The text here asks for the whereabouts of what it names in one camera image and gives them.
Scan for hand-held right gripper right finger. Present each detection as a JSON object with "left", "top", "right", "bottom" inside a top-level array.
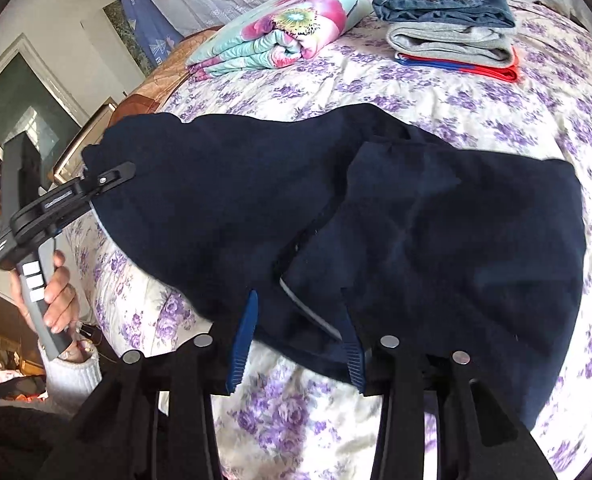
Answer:
[{"left": 342, "top": 309, "right": 559, "bottom": 480}]

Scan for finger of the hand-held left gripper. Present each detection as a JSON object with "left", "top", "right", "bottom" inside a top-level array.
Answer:
[{"left": 82, "top": 161, "right": 137, "bottom": 197}]

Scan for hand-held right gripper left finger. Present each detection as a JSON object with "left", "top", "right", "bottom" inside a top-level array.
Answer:
[{"left": 51, "top": 289, "right": 261, "bottom": 480}]

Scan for navy blue pants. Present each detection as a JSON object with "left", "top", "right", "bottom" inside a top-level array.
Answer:
[{"left": 80, "top": 102, "right": 588, "bottom": 432}]

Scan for person's left forearm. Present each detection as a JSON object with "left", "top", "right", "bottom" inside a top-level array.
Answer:
[{"left": 43, "top": 347, "right": 101, "bottom": 417}]

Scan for folded grey pants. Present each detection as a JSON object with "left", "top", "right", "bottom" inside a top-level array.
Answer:
[{"left": 386, "top": 20, "right": 518, "bottom": 67}]

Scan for person's left hand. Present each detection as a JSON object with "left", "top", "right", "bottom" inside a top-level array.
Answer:
[{"left": 10, "top": 250, "right": 96, "bottom": 364}]

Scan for purple floral bed sheet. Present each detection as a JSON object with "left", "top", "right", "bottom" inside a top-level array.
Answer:
[{"left": 63, "top": 0, "right": 592, "bottom": 480}]

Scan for brown satin pillow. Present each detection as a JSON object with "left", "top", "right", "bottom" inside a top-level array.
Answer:
[{"left": 111, "top": 30, "right": 217, "bottom": 122}]

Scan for white framed glass door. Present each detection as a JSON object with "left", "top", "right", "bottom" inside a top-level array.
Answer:
[{"left": 0, "top": 32, "right": 93, "bottom": 257}]

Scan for blue printed hanging cloth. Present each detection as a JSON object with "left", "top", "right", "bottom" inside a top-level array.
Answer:
[{"left": 108, "top": 0, "right": 185, "bottom": 69}]

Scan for pile of clothes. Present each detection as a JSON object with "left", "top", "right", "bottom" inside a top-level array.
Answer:
[{"left": 0, "top": 339, "right": 48, "bottom": 404}]

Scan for person's dark clothing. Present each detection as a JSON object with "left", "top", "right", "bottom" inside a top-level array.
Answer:
[{"left": 0, "top": 399, "right": 79, "bottom": 480}]

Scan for folded floral quilt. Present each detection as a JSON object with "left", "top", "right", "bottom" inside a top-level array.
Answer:
[{"left": 185, "top": 0, "right": 377, "bottom": 81}]

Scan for folded red and blue garment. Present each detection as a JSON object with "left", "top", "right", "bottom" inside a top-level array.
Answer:
[{"left": 394, "top": 46, "right": 522, "bottom": 84}]

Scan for green wall picture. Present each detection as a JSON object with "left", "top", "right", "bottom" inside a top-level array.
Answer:
[{"left": 103, "top": 0, "right": 149, "bottom": 77}]

